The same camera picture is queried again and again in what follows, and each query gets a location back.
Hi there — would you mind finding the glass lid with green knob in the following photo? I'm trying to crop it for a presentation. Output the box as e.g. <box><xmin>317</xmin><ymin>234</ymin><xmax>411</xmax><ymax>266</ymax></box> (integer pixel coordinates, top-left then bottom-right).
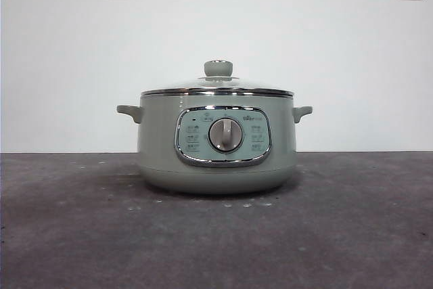
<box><xmin>140</xmin><ymin>60</ymin><xmax>294</xmax><ymax>97</ymax></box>

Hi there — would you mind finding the sage green electric cooking pot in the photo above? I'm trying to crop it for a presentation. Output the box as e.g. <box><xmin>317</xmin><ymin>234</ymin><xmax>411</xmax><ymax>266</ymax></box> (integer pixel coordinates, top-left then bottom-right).
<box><xmin>116</xmin><ymin>91</ymin><xmax>313</xmax><ymax>196</ymax></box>

